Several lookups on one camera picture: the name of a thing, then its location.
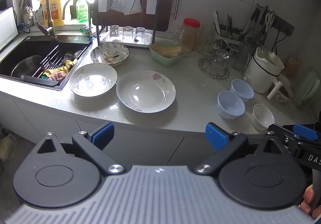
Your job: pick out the clear glass mug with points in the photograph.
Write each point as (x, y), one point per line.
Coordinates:
(178, 36)

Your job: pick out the red-lidded clear jar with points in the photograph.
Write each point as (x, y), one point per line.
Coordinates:
(191, 35)

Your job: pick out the white floral plate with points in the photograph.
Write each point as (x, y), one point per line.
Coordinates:
(145, 91)

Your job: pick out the clear drinking glass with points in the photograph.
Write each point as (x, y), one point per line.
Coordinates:
(128, 34)
(140, 35)
(114, 31)

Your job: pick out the yellow detergent bottle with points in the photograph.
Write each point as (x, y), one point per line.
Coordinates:
(56, 5)

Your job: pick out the black kitchen sink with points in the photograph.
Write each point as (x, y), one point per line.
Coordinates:
(15, 48)

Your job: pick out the white dark-rimmed plate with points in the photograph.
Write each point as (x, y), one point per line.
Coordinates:
(92, 79)

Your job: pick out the patterned deer bowl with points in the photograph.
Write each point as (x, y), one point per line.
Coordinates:
(110, 54)

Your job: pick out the floral bowl with brown contents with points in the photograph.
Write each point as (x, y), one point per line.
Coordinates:
(286, 93)

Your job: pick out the green bag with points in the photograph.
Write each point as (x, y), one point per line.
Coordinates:
(6, 147)

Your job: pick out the black sink drain rack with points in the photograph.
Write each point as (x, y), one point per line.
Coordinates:
(50, 58)

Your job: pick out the green chopstick holder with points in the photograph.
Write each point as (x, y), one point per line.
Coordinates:
(229, 35)

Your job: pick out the steel wool scrubber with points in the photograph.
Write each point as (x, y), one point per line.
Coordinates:
(68, 57)

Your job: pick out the black wall utensil rail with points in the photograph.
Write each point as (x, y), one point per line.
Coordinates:
(284, 24)

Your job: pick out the white drain tray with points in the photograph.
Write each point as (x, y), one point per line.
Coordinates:
(148, 38)

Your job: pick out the white ceramic bowl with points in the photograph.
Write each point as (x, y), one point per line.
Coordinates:
(262, 116)

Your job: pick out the green basket of sticks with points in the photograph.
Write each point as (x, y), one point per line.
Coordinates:
(166, 53)

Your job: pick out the light blue plastic bowl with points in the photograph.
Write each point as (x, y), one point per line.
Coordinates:
(230, 104)
(242, 89)

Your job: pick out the green dish soap bottle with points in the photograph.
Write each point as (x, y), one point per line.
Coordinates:
(82, 10)

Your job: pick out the pink dish cloth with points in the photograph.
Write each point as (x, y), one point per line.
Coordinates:
(57, 76)

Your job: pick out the yellow food packet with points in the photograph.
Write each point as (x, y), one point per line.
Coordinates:
(293, 66)

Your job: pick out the white countertop appliance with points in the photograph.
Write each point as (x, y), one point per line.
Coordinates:
(7, 28)

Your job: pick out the tall steel faucet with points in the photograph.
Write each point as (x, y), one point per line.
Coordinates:
(49, 13)

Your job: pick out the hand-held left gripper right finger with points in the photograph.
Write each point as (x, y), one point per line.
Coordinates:
(216, 136)

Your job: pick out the group of clear glass cups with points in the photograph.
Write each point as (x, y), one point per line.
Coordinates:
(218, 54)

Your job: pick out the tall textured glass jar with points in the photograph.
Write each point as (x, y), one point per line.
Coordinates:
(242, 57)

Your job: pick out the yellow dish cloth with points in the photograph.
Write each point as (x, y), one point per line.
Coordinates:
(65, 66)

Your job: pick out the person's right hand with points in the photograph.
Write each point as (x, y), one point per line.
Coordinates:
(308, 201)

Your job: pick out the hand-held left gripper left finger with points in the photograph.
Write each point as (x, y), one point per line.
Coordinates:
(103, 135)

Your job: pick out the steel bowl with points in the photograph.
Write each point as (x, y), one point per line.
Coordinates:
(25, 68)

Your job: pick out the brown cutting board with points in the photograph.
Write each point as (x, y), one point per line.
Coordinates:
(164, 5)

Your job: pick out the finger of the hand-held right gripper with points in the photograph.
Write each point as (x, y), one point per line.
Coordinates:
(278, 133)
(304, 131)

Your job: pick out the scissors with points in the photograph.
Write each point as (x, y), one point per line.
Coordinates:
(269, 18)

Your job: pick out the white electric cooking pot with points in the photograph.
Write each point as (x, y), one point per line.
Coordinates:
(259, 76)

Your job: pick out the small curved steel faucet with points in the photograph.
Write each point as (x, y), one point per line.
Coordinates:
(89, 20)

